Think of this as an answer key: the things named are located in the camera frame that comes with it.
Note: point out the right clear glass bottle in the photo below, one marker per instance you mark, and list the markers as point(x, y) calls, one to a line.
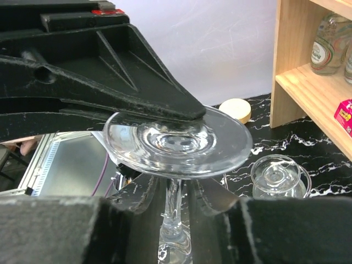
point(348, 67)

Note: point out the pink sponge box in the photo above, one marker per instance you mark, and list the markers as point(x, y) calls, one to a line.
point(343, 116)

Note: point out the clear stemmed wine glass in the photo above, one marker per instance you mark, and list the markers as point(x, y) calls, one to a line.
point(215, 145)

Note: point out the clear glass bottle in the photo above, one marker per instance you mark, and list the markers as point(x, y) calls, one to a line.
point(331, 44)
point(348, 67)

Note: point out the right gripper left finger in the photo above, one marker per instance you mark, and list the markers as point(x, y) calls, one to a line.
point(123, 228)

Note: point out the wooden two-tier shelf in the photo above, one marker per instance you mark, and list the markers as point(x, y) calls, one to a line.
point(296, 90)

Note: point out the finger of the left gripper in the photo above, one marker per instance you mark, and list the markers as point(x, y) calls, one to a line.
point(22, 120)

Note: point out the round yellow wooden coaster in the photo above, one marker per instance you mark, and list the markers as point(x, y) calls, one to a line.
point(237, 108)

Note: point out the ribbed goblet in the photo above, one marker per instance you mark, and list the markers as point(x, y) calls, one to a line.
point(275, 174)

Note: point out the left clear glass bottle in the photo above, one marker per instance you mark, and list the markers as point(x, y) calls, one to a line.
point(331, 44)

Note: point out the chrome wine glass rack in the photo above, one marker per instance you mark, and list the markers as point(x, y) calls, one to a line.
point(302, 190)

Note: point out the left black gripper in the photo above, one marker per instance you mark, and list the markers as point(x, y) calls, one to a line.
point(87, 53)

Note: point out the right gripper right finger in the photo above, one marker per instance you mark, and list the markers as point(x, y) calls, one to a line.
point(226, 228)

